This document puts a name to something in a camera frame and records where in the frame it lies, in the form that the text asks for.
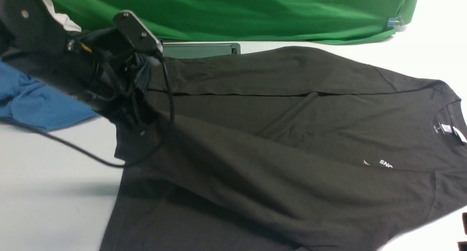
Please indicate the dark gray long-sleeve shirt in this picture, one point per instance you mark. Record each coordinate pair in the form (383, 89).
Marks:
(293, 149)

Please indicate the blue binder clip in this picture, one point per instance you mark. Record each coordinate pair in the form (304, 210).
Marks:
(394, 22)

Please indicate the black robot arm with PiPER label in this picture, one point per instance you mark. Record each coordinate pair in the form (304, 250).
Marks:
(36, 44)

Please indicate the green backdrop cloth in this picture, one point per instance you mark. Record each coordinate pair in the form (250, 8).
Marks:
(331, 22)

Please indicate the white crumpled garment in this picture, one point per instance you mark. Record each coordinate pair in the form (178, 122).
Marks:
(61, 18)

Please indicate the silver-edged wrist camera near pile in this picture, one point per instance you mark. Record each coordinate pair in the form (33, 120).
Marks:
(137, 34)

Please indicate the black gripper near pile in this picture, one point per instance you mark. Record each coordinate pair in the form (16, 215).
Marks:
(103, 68)

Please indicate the blue crumpled garment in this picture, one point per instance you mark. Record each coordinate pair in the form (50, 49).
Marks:
(28, 101)

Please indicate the recessed metal table hatch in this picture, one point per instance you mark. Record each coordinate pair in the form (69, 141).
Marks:
(199, 50)

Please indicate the black gripper at collar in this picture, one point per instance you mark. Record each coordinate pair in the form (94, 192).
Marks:
(462, 245)

